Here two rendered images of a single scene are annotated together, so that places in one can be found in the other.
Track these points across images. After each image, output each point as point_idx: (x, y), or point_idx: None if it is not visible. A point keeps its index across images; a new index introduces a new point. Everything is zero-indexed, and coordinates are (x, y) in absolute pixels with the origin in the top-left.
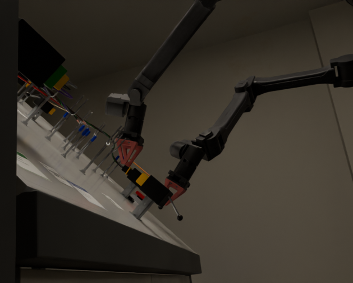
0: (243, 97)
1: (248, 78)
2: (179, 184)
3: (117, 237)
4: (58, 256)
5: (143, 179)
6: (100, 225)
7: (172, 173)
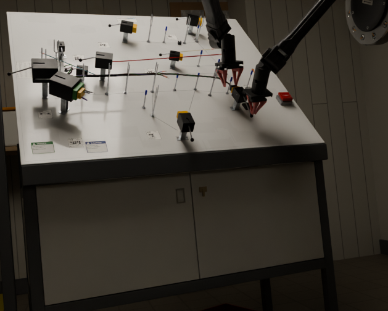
0: None
1: None
2: (249, 100)
3: (95, 167)
4: (36, 184)
5: (177, 116)
6: (74, 166)
7: (243, 92)
